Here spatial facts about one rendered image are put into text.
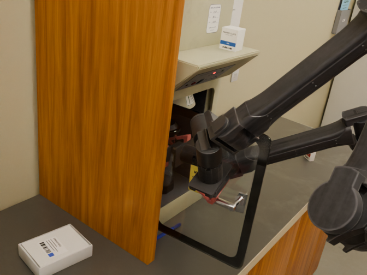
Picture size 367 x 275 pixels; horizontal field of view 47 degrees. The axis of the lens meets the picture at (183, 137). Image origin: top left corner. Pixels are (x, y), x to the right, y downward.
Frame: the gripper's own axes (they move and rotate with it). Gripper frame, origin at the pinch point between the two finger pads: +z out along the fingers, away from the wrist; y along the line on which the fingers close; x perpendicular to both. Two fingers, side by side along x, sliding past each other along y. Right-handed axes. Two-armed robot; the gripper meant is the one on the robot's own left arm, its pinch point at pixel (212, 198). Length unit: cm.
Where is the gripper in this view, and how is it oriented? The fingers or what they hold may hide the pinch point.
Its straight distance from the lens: 106.9
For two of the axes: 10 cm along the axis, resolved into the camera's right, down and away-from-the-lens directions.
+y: -5.3, 6.3, -5.6
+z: 0.9, 7.0, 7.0
